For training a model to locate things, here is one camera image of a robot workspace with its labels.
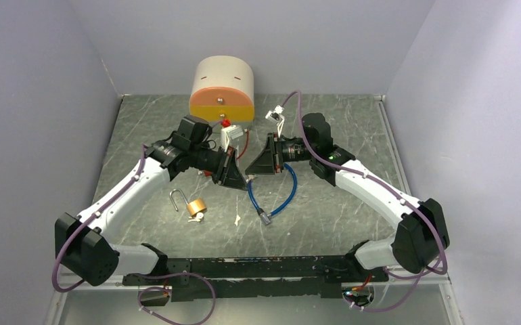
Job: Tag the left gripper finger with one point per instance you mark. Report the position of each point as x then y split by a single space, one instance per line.
235 170
234 184

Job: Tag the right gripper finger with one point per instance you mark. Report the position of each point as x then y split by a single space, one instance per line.
254 169
265 155

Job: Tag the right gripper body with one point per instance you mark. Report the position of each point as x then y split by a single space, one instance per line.
278 147

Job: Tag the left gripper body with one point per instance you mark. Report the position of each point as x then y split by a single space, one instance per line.
222 162

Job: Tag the brass padlock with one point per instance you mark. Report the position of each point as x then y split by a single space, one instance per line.
192 206

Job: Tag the blue cable lock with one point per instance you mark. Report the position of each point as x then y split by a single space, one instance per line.
280 202

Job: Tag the red cable lock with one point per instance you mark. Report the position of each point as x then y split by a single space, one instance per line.
245 147

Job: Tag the padlock keys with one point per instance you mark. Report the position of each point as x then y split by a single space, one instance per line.
198 217

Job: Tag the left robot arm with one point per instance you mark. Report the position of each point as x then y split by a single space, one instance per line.
83 252

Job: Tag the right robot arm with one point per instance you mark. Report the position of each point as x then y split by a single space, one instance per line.
420 230

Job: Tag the beige drawer cabinet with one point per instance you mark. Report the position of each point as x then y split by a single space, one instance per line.
223 87

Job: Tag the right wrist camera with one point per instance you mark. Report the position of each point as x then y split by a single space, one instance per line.
276 117

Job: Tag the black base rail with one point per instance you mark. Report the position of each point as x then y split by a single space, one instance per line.
326 276

